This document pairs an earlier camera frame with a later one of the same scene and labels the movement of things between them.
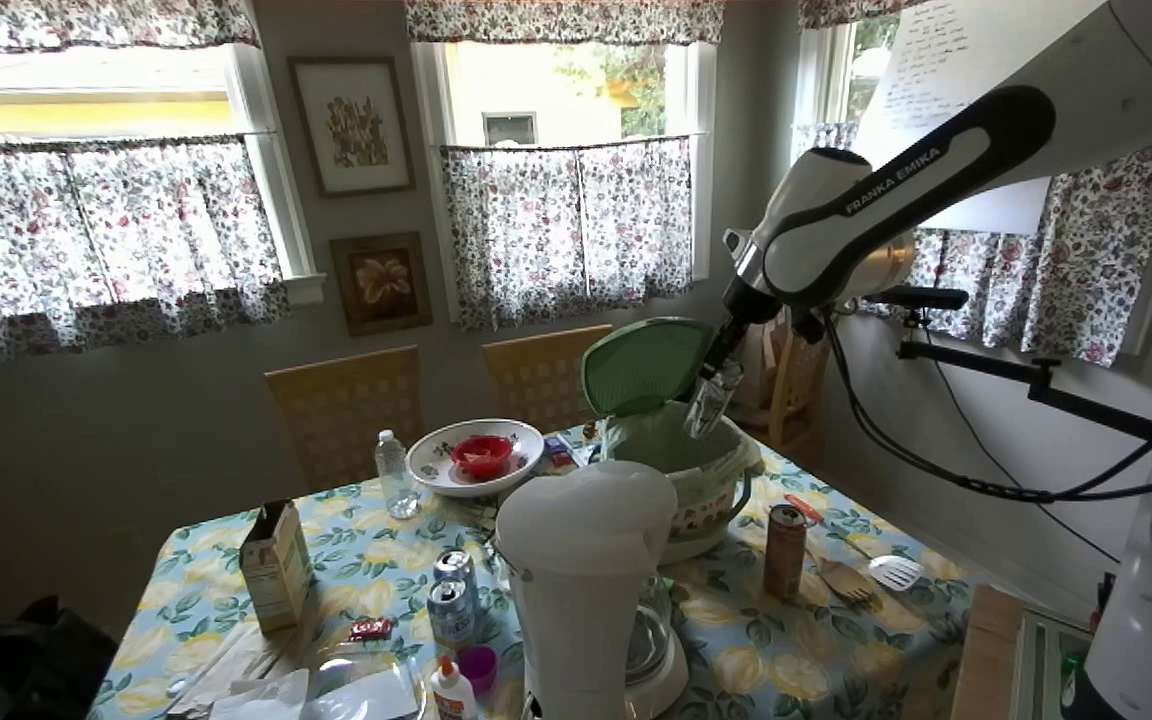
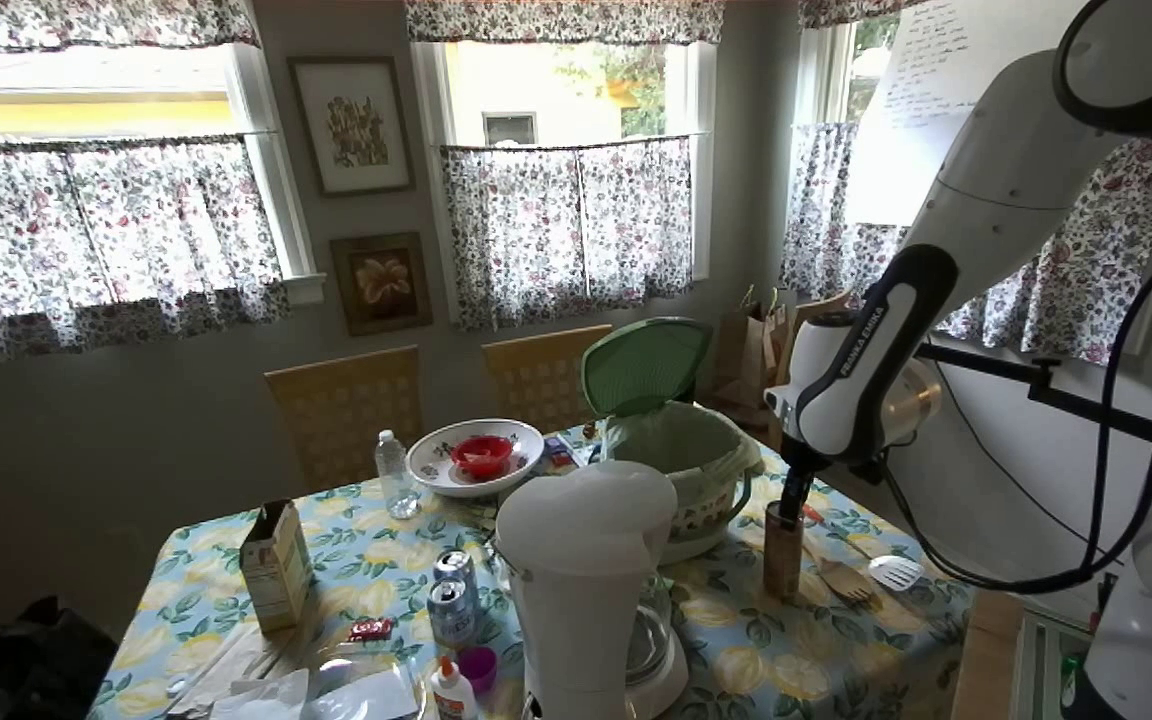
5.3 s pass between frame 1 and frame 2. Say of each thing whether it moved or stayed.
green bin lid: stayed
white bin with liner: stayed
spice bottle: stayed
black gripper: moved
